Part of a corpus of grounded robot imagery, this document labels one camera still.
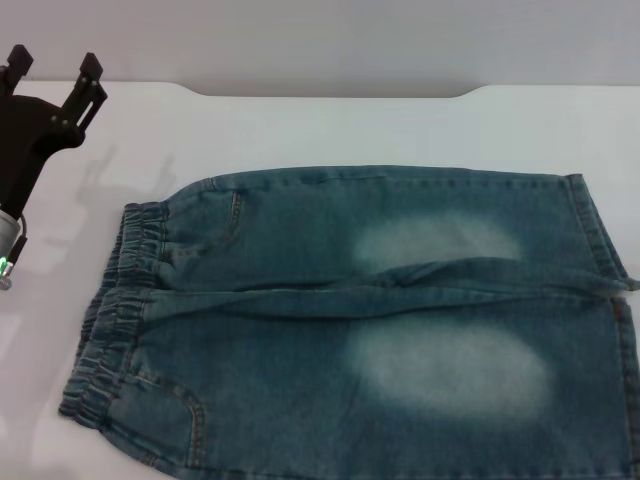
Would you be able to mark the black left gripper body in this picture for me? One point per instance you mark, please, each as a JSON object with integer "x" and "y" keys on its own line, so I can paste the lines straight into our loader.
{"x": 25, "y": 135}

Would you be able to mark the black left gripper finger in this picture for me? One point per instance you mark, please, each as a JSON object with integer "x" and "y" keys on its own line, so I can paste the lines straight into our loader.
{"x": 20, "y": 60}
{"x": 82, "y": 100}

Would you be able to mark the blue denim shorts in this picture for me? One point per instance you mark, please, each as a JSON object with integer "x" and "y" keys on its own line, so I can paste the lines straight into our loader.
{"x": 350, "y": 360}

